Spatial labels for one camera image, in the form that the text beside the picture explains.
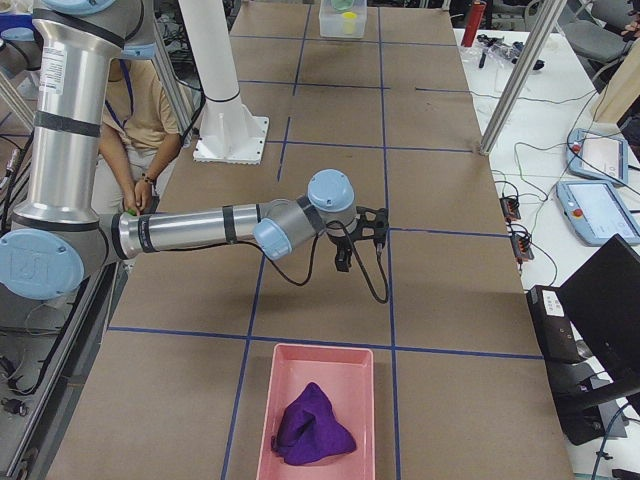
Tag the red cylinder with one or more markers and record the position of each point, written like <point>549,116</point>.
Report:
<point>474,19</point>

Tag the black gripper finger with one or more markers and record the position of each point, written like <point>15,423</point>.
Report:
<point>342,259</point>

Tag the blue teach pendant far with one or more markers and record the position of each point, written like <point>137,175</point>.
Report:
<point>598,156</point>

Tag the seated person in beige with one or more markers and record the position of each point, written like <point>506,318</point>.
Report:
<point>139,140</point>

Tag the blue teach pendant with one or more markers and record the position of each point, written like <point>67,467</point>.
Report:
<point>598,156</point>
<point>596,211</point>

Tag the yellow plastic cup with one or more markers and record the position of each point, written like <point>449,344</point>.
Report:
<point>349,23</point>

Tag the black computer box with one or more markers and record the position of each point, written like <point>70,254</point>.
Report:
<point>552,326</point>

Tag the blue teach pendant near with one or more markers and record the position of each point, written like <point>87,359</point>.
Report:
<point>596,211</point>

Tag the pink plastic tray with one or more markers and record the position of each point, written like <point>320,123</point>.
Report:
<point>346,376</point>

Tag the purple cloth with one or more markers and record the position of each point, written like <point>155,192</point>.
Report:
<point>309,431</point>

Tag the black monitor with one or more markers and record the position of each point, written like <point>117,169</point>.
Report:
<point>601,298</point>

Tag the aluminium frame post right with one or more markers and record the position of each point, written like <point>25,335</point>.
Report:
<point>536,40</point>

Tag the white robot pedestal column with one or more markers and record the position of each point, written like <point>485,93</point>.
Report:
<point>228,131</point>

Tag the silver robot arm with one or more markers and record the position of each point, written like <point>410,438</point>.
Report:
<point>57,240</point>

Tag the clear plastic storage box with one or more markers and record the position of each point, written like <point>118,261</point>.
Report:
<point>330,21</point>

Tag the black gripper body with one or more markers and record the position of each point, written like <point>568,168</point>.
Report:
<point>343,243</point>

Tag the light green bowl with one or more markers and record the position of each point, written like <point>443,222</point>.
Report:
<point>342,5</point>

